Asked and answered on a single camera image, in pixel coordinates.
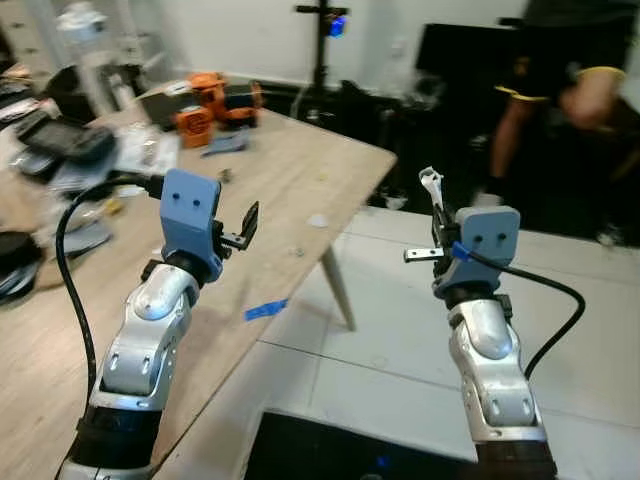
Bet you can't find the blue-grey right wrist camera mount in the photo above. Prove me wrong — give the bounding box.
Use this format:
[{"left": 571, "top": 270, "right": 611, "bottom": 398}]
[{"left": 434, "top": 206, "right": 522, "bottom": 302}]

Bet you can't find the person in black clothes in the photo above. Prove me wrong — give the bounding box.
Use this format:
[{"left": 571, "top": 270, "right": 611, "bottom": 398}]
[{"left": 488, "top": 0, "right": 640, "bottom": 211}]

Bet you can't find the clear plastic bag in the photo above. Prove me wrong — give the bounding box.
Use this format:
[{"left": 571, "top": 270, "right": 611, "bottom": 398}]
[{"left": 112, "top": 128, "right": 183, "bottom": 181}]

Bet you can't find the black cabinet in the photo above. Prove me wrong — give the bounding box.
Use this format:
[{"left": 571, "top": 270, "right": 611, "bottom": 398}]
[{"left": 414, "top": 22, "right": 531, "bottom": 106}]

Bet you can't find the light wooden table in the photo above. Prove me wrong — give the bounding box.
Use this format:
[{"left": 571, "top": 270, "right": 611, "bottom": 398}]
[{"left": 0, "top": 90, "right": 398, "bottom": 480}]

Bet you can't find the black handheld controller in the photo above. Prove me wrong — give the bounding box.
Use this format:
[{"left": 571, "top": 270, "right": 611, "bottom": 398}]
[{"left": 12, "top": 110, "right": 118, "bottom": 168}]

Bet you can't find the blue tape strip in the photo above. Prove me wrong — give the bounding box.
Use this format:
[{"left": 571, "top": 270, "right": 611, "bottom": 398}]
[{"left": 245, "top": 298, "right": 290, "bottom": 322}]

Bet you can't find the small grey-blue flat part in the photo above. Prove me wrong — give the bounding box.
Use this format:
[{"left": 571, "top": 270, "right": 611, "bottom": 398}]
[{"left": 202, "top": 134, "right": 251, "bottom": 157}]

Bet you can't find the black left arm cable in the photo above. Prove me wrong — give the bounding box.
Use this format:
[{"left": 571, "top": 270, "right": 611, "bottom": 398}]
[{"left": 54, "top": 172, "right": 167, "bottom": 401}]

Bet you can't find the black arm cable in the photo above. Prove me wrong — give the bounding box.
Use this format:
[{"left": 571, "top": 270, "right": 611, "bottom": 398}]
[
  {"left": 54, "top": 172, "right": 167, "bottom": 401},
  {"left": 455, "top": 243, "right": 587, "bottom": 381}
]

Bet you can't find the black rubbish bin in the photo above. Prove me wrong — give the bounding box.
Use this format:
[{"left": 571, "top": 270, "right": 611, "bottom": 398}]
[{"left": 243, "top": 408, "right": 483, "bottom": 480}]

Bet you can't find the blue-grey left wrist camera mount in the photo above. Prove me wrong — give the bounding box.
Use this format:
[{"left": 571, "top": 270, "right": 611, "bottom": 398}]
[{"left": 159, "top": 168, "right": 225, "bottom": 283}]

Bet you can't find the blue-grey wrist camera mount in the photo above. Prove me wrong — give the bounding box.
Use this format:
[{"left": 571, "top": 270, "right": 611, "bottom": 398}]
[
  {"left": 434, "top": 206, "right": 522, "bottom": 302},
  {"left": 159, "top": 168, "right": 225, "bottom": 283}
]

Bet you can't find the clear plastic bottle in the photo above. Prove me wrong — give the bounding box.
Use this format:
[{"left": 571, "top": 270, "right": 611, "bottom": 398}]
[{"left": 55, "top": 0, "right": 111, "bottom": 93}]

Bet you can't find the black stand with blue light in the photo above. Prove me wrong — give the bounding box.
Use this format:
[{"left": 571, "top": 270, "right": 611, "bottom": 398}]
[{"left": 294, "top": 0, "right": 351, "bottom": 93}]

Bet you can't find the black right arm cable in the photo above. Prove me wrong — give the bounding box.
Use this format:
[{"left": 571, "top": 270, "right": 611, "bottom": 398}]
[{"left": 455, "top": 243, "right": 587, "bottom": 381}]

